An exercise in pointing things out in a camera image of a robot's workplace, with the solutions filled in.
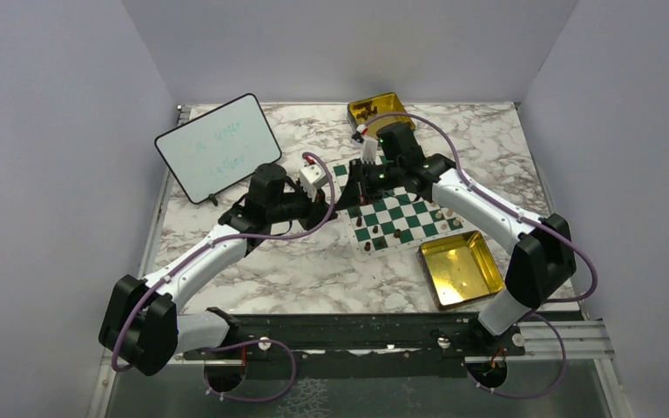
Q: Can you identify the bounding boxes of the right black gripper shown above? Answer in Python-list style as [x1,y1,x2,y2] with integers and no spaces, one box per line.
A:
[334,158,402,212]

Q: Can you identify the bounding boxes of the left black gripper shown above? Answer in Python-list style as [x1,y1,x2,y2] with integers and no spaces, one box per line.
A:
[268,180,339,233]

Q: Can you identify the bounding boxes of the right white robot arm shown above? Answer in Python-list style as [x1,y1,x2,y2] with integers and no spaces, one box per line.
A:
[335,123,577,354]

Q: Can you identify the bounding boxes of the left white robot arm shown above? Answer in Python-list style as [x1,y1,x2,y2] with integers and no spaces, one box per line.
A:
[98,154,335,376]

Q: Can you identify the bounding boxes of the tin with dark pieces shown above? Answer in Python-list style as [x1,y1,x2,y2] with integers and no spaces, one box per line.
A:
[347,92,416,137]

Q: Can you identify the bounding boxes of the dark pieces in tin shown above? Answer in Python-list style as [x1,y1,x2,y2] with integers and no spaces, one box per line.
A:
[354,102,378,120]

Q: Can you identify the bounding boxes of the white chess pieces group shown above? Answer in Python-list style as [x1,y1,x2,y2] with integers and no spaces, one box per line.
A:
[430,208,463,230]

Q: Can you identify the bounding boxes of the small whiteboard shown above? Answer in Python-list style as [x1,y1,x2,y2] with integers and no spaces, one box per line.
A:
[154,93,282,205]

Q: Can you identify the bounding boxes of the empty gold tin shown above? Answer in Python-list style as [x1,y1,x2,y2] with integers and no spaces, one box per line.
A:
[416,231,504,311]

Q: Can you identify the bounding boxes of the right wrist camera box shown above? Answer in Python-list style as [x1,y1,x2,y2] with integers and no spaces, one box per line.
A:
[351,125,378,164]

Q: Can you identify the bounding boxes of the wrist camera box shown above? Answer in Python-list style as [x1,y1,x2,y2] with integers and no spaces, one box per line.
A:
[351,125,378,164]
[298,165,328,201]

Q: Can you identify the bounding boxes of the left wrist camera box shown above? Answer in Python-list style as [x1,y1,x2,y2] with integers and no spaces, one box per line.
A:
[298,165,328,201]

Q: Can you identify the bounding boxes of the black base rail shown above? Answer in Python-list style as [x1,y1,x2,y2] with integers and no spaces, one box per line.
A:
[181,313,525,380]

